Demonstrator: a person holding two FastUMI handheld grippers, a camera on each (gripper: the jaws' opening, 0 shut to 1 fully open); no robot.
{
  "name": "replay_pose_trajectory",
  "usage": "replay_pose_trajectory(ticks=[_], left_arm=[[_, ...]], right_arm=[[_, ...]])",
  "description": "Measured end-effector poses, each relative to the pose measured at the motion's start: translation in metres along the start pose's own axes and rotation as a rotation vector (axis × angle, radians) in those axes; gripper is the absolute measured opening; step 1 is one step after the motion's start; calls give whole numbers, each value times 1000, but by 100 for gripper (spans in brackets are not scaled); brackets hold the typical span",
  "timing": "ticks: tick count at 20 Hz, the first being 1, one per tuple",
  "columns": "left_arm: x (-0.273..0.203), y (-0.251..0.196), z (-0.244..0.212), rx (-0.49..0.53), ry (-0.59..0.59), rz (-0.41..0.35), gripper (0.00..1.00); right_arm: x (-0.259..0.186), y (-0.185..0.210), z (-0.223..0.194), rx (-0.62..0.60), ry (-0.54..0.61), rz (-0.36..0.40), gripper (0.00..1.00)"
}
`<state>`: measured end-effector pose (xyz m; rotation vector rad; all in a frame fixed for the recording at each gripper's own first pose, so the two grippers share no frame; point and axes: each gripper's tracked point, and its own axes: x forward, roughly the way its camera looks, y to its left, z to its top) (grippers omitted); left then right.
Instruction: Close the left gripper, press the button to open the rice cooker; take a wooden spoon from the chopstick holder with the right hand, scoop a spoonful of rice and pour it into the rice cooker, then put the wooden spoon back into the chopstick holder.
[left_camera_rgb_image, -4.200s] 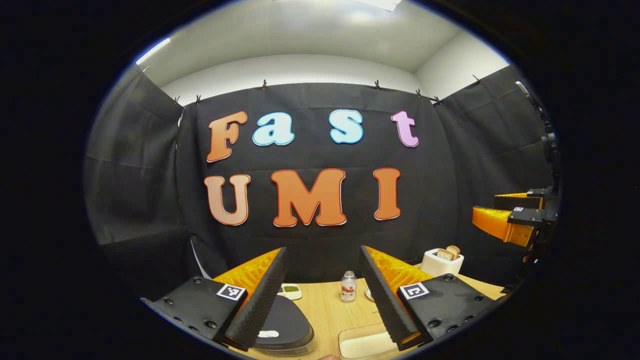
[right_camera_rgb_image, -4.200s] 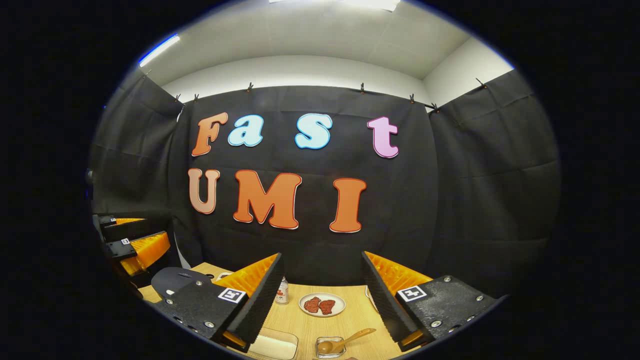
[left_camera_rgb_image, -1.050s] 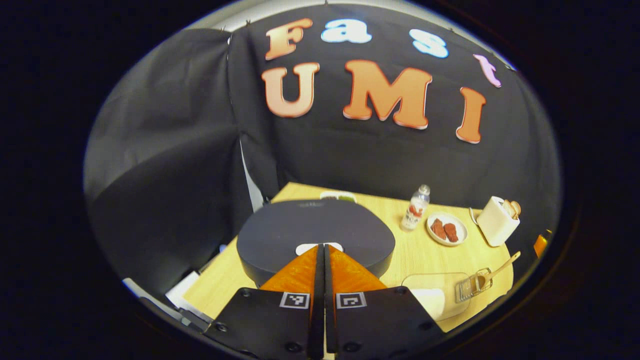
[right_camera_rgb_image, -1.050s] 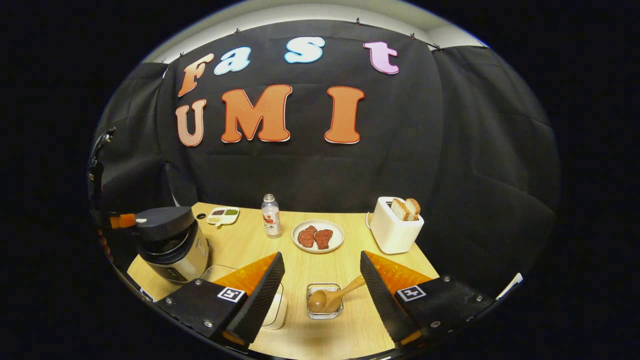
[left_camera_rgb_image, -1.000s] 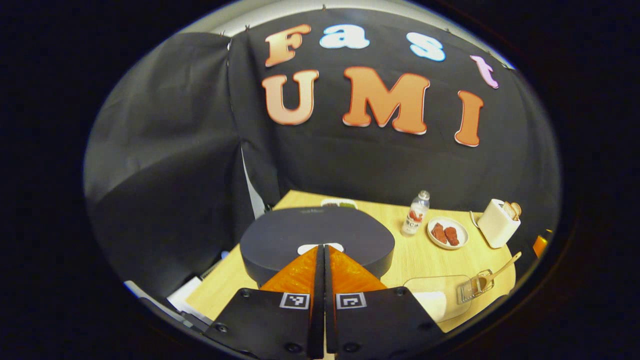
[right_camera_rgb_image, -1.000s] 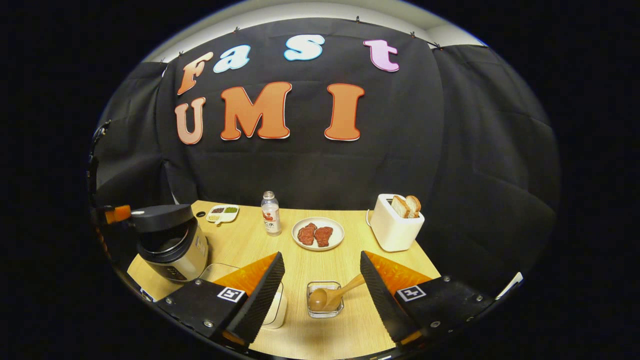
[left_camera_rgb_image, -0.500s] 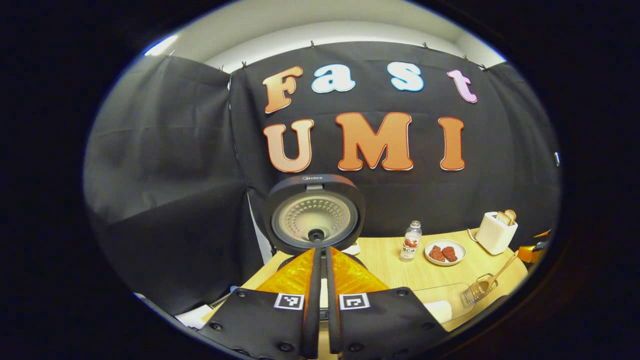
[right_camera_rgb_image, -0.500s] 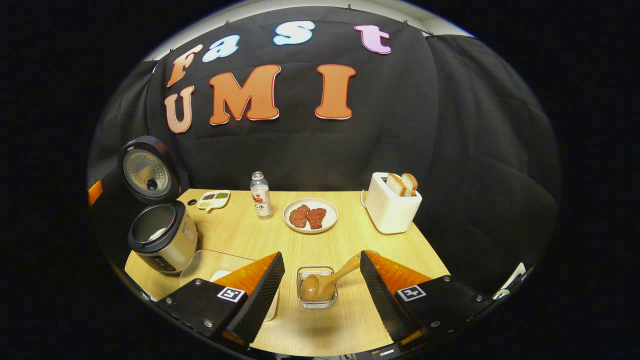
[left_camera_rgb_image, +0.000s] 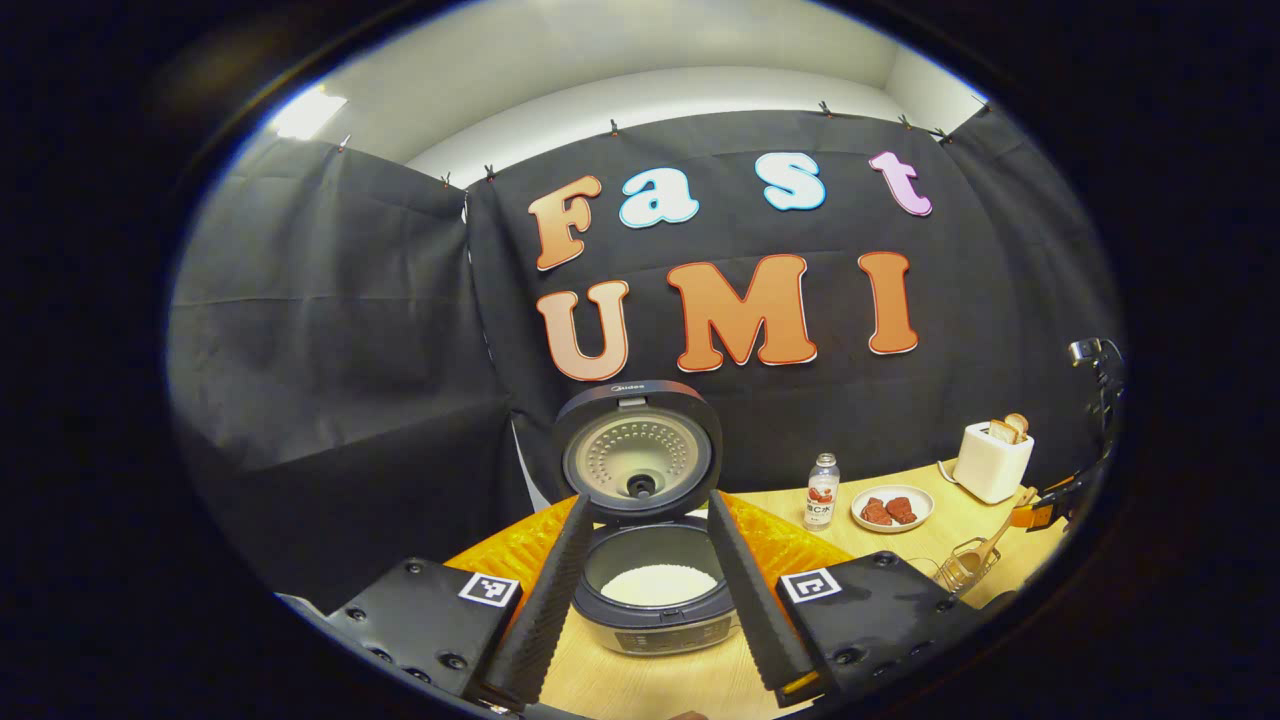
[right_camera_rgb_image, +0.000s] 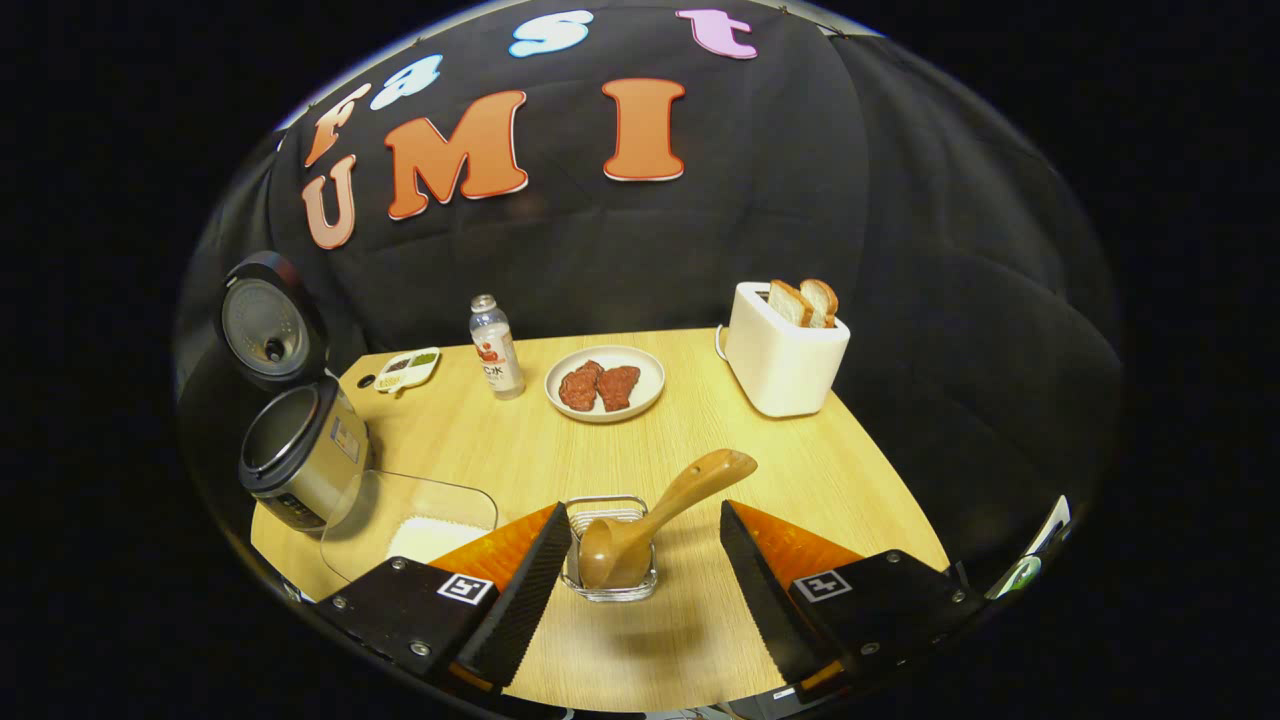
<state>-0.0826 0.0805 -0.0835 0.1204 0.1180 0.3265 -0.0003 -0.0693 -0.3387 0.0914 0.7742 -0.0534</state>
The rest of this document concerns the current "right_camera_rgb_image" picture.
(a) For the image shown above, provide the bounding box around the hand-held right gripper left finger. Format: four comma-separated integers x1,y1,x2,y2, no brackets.
318,502,574,693

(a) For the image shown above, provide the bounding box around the white toaster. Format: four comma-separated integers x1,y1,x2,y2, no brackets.
724,281,851,418

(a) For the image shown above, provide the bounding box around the red meat slice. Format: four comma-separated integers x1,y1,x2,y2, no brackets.
558,360,604,412
597,365,642,413

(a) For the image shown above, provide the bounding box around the clear glass rice dish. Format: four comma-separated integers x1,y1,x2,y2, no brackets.
320,470,499,584

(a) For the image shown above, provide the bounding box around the white compartment snack dish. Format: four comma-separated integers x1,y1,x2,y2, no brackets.
374,347,442,395

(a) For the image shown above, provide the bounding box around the toasted bread slice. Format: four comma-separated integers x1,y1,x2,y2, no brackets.
800,279,840,329
768,280,814,328

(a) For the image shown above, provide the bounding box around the white round plate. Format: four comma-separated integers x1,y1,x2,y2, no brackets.
544,345,666,424

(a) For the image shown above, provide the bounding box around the silver black rice cooker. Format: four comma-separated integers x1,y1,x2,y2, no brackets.
215,250,371,533

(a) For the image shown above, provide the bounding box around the glass chopstick holder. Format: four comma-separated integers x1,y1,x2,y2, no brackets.
562,495,659,603

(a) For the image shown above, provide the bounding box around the white rice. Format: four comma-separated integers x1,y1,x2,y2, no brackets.
387,516,491,564

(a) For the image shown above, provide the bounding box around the wooden spoon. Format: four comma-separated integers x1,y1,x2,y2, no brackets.
578,449,758,590

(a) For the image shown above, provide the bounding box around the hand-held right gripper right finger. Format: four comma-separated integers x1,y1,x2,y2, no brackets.
720,500,986,691

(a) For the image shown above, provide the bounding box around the clear drink bottle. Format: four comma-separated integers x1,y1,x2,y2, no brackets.
469,294,526,401

